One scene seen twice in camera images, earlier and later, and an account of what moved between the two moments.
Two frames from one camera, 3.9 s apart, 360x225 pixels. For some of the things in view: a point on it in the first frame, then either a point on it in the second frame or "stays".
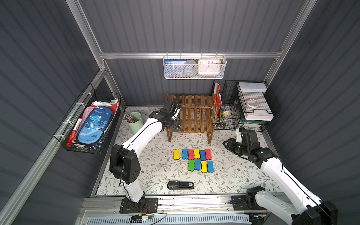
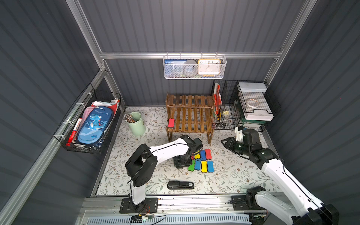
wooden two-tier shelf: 196,114 stays
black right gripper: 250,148 stays
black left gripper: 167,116 to 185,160
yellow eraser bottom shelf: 204,166 stays
